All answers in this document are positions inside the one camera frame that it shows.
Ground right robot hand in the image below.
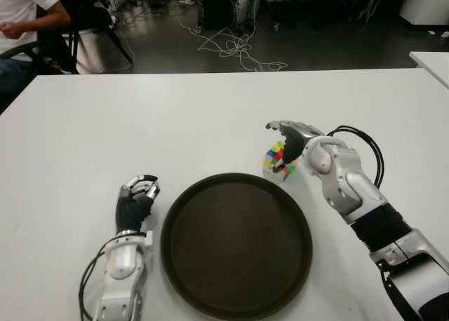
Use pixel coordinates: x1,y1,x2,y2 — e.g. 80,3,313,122
265,120,326,173

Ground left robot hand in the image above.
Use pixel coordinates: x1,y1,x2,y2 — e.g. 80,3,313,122
114,174,161,233

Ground multicoloured Rubik's cube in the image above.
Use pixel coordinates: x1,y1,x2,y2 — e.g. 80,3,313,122
262,141,299,184

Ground dark round plate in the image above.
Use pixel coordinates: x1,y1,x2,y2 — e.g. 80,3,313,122
160,172,314,321

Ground silver background robot legs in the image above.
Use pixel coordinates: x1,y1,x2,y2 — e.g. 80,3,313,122
236,0,262,29

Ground black cabinet on casters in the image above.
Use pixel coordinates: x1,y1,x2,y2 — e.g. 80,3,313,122
200,0,239,31

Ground white side table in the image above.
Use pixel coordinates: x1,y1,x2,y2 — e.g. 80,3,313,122
409,51,449,89

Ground white cabinet with black base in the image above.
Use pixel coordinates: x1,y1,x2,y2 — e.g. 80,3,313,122
399,0,449,33

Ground black office chair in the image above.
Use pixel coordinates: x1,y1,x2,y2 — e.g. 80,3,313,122
34,0,136,75

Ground person in white shirt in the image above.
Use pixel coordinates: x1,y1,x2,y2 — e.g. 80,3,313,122
0,0,73,90

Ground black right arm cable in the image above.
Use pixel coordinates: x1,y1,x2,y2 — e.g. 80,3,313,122
326,125,385,189

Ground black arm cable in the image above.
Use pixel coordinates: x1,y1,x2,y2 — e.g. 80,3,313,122
326,125,385,189
79,249,108,321

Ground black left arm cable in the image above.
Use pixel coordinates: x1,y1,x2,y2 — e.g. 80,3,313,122
79,249,108,321

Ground tangled white floor cable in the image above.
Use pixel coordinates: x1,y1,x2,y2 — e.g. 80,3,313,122
178,18,289,73

